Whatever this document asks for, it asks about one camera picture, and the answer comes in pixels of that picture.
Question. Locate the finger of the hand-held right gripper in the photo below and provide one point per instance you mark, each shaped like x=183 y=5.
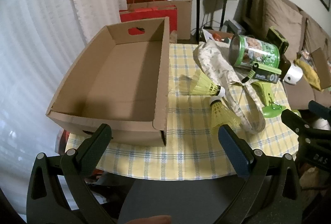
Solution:
x=297 y=121
x=320 y=110

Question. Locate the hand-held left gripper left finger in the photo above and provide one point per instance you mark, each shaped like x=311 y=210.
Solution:
x=95 y=143

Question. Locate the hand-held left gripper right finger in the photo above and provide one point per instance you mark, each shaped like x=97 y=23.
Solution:
x=232 y=151

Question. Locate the yellow shuttlecock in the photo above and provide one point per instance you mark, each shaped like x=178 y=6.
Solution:
x=219 y=115
x=204 y=85

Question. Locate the green hand grip exerciser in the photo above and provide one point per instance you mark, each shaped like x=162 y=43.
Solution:
x=266 y=76

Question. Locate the brown cardboard box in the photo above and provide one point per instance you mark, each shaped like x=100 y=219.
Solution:
x=116 y=79

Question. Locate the green printed can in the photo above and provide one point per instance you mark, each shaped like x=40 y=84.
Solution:
x=258 y=53

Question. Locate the person's left hand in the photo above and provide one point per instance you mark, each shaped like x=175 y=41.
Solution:
x=150 y=220

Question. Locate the yellow bag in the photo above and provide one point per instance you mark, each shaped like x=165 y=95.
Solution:
x=309 y=72

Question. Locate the cardboard piece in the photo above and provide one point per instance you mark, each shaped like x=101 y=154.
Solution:
x=322 y=66

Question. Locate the white tape roll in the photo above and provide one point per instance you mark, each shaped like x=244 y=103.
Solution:
x=293 y=75

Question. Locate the yellow checkered tablecloth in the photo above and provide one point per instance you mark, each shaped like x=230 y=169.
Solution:
x=186 y=123

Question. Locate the black and green device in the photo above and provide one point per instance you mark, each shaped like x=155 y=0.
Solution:
x=276 y=39

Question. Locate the floral cloth bag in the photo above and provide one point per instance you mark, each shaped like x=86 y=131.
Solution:
x=217 y=63

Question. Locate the brown sofa cushion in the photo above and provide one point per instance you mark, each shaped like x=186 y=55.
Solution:
x=281 y=14

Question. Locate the grey device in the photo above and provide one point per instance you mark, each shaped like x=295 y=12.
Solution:
x=234 y=27

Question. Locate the open box with orange items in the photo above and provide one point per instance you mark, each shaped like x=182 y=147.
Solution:
x=214 y=35

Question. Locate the white curtain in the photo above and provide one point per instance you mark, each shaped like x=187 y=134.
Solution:
x=38 y=32

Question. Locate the red bag with black label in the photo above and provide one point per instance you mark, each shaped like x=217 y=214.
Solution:
x=150 y=15

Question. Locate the large closed cardboard box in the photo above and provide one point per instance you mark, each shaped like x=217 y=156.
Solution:
x=185 y=17

